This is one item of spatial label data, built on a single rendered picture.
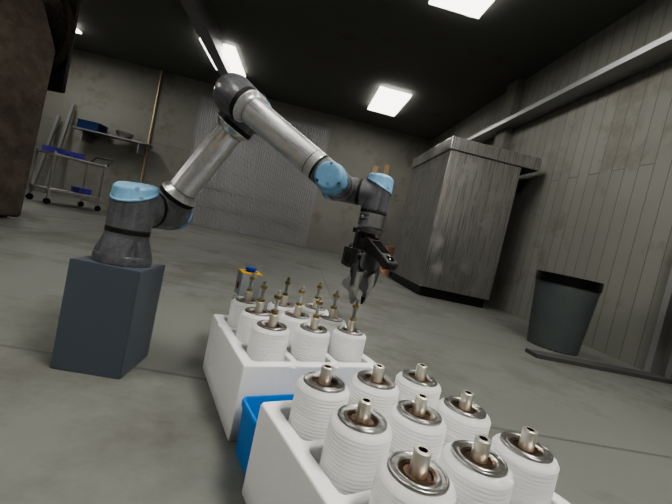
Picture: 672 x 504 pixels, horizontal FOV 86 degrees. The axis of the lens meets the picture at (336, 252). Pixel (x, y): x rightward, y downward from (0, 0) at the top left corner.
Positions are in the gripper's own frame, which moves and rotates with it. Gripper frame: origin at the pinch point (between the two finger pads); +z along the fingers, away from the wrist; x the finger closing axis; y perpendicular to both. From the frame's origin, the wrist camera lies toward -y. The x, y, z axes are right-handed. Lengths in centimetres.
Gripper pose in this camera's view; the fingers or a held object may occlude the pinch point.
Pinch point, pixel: (359, 299)
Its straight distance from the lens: 102.2
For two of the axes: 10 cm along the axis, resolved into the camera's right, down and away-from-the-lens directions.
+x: -7.7, -1.4, -6.2
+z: -2.1, 9.8, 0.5
